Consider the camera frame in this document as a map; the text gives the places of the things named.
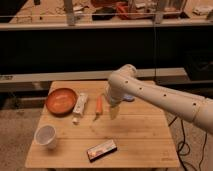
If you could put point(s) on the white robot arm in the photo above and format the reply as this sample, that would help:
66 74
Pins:
189 107

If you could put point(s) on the brown ceramic bowl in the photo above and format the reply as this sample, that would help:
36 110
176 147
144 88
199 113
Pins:
61 101

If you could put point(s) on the blue sponge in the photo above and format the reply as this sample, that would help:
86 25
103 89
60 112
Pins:
128 98

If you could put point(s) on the white tube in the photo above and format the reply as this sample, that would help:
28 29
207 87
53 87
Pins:
79 107

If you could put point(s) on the wooden table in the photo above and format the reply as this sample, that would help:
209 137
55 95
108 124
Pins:
139 130

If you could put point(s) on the black rectangular box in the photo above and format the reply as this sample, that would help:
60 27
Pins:
101 150

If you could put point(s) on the black object on shelf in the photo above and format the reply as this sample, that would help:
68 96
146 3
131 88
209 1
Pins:
105 13

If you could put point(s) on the white paper cup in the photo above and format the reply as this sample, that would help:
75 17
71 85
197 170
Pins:
46 136

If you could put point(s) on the orange tool on shelf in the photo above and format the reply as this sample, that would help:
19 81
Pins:
126 12

